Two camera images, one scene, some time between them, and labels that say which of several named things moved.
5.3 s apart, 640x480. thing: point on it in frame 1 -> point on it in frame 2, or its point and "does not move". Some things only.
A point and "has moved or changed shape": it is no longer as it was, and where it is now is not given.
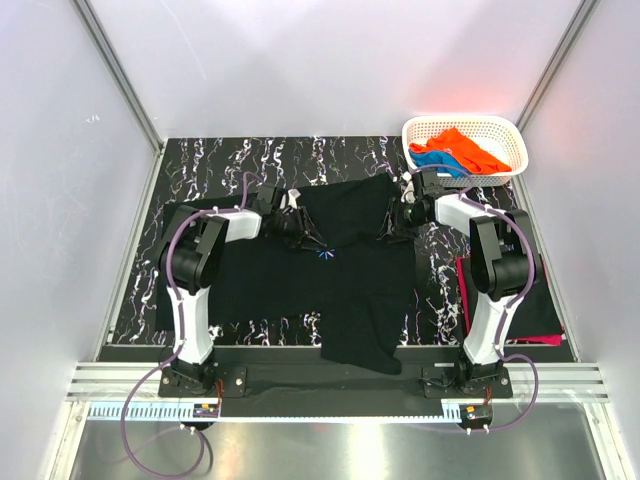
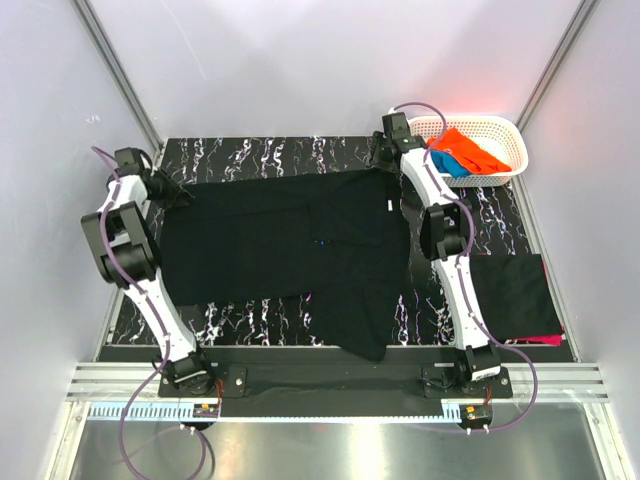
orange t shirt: (467, 154) does not move
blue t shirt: (420, 159) does not move
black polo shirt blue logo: (362, 284) has moved or changed shape
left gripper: (302, 238) -> (176, 192)
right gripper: (393, 226) -> (372, 157)
